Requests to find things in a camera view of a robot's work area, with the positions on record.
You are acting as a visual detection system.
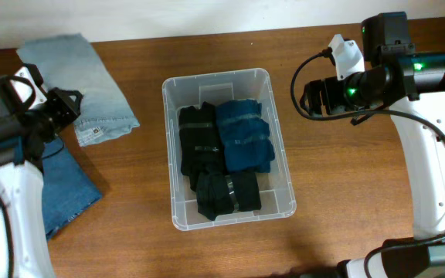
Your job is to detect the light blue jeans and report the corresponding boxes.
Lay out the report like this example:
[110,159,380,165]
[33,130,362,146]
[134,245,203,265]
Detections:
[17,34,140,147]

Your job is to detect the teal blue garment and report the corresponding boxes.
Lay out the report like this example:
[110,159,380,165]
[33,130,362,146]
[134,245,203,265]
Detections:
[216,99,275,173]

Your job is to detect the black garment with tape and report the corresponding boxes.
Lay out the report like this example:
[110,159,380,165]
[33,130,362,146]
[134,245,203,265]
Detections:
[178,102,226,192]

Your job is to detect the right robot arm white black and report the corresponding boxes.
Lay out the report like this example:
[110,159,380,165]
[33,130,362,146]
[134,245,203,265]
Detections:
[293,12,445,277]

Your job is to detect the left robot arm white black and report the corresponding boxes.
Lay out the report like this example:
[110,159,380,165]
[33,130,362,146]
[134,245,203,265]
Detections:
[0,76,83,277]

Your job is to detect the dark blue folded jeans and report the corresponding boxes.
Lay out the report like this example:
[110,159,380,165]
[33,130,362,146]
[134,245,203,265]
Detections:
[42,138,102,240]

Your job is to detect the clear plastic storage bin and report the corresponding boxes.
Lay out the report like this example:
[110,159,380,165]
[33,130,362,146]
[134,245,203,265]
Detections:
[161,68,297,231]

